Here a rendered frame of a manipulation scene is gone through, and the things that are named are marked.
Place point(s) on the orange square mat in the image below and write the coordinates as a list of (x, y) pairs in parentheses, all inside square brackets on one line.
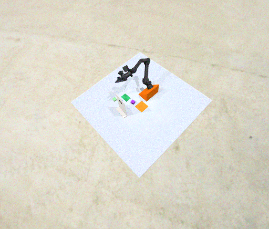
[(141, 106)]

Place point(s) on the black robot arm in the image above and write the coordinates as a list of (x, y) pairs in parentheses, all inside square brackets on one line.
[(129, 72)]

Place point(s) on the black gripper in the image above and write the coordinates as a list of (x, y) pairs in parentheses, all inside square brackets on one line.
[(122, 78)]

